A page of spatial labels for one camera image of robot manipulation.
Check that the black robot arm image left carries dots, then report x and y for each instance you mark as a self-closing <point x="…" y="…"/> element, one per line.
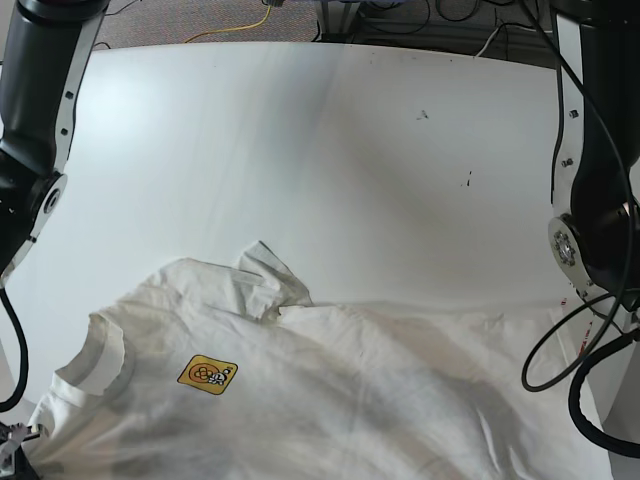
<point x="47" y="50"/>

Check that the red tape rectangle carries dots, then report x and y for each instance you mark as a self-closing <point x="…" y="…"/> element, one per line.
<point x="581" y="328"/>

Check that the white t-shirt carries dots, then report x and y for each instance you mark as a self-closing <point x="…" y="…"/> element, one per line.
<point x="212" y="372"/>

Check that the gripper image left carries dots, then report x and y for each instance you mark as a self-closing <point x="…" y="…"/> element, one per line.
<point x="14" y="463"/>

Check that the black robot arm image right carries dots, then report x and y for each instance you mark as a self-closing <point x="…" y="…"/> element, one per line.
<point x="596" y="147"/>

